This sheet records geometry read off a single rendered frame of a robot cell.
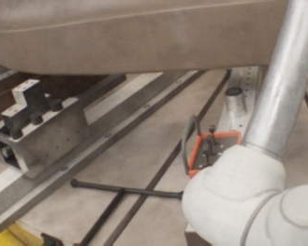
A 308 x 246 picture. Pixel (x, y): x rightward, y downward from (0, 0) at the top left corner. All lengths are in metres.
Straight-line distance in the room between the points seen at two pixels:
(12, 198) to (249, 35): 1.38
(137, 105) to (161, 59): 0.95
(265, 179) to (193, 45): 0.92
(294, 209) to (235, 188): 0.16
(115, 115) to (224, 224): 1.77
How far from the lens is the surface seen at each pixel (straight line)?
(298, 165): 1.94
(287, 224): 0.68
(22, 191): 2.15
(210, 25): 1.57
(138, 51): 1.71
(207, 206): 0.82
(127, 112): 2.54
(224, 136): 1.28
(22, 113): 2.10
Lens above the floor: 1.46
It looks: 27 degrees down
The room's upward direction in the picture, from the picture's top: 15 degrees counter-clockwise
